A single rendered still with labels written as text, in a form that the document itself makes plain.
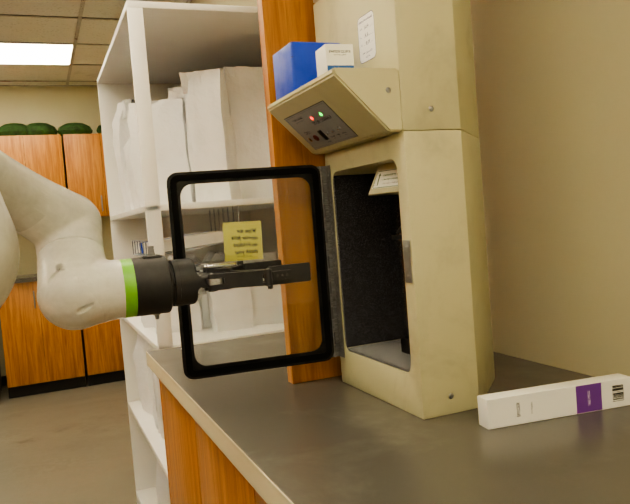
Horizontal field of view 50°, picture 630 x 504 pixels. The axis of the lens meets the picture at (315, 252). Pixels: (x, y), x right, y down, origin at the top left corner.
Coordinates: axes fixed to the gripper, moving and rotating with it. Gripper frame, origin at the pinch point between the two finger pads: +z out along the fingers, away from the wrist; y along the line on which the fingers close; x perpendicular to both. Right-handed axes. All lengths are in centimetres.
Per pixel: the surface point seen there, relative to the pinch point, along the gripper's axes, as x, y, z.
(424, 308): 7.5, -14.2, 17.7
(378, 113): -24.2, -14.2, 11.9
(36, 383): 110, 487, -50
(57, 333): 71, 487, -31
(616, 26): -38, -18, 59
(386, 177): -14.7, -2.7, 18.9
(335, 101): -27.3, -7.7, 7.7
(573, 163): -15, -5, 59
